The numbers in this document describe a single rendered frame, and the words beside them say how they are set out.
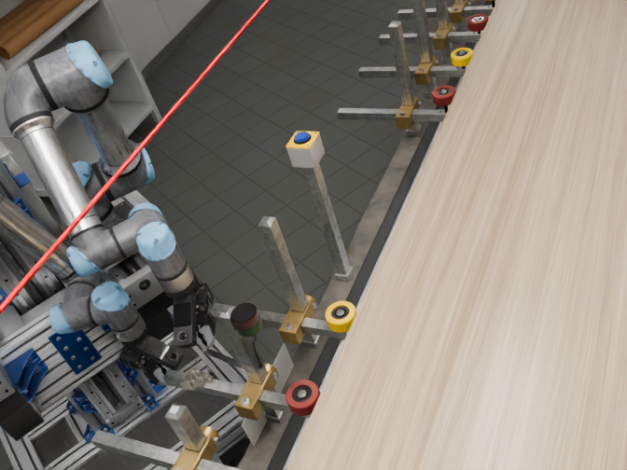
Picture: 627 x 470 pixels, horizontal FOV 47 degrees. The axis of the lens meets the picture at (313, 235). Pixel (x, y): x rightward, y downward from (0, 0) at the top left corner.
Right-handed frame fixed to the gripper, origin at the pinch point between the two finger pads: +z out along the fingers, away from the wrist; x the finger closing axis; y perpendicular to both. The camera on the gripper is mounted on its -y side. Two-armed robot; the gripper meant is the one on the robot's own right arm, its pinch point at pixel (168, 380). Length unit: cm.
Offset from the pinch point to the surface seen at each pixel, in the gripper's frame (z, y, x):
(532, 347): -8, -90, -24
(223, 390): -3.5, -19.1, 1.0
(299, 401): -7.9, -42.3, 2.0
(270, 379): -3.4, -29.7, -4.8
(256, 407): -3.1, -29.7, 3.5
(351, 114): 1, -6, -124
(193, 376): -5.4, -10.3, 0.1
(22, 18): -13, 210, -187
